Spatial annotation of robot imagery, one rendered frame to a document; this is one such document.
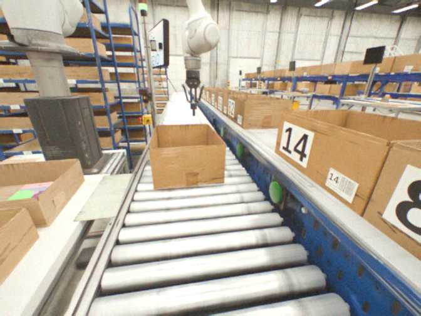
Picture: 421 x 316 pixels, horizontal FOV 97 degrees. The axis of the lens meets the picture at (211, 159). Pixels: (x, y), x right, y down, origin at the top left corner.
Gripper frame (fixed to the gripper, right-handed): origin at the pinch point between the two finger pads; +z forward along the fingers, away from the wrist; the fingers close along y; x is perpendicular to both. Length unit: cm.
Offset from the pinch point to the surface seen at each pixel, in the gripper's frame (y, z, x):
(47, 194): 47, 16, 55
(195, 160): 3.3, 13.4, 42.7
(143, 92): 33, -7, -42
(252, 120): -34.5, 5.9, 3.8
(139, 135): 69, 61, -177
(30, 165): 66, 16, 33
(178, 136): 9.5, 14.6, 3.9
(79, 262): 77, 94, 10
